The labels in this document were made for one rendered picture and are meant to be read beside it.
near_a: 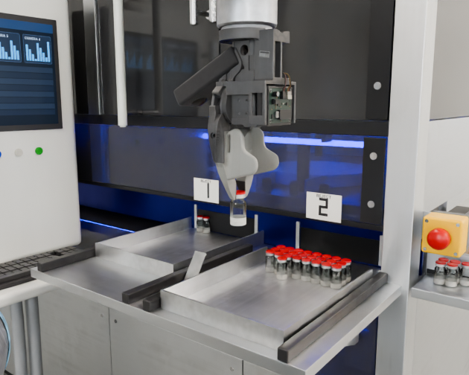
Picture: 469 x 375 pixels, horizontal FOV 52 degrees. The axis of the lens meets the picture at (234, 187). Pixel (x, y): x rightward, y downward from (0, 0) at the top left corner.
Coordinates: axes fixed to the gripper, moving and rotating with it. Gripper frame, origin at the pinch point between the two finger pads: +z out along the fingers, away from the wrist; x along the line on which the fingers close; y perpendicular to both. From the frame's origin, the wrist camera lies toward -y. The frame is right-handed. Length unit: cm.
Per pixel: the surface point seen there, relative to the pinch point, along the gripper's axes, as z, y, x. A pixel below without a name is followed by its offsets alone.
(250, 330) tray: 23.8, -1.9, 6.5
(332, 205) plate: 11.1, -6.7, 44.0
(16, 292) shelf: 33, -69, 4
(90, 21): -35, -88, 44
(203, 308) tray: 22.7, -11.6, 6.6
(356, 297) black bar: 23.7, 6.2, 28.3
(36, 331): 62, -101, 27
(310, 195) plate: 9.4, -12.2, 44.0
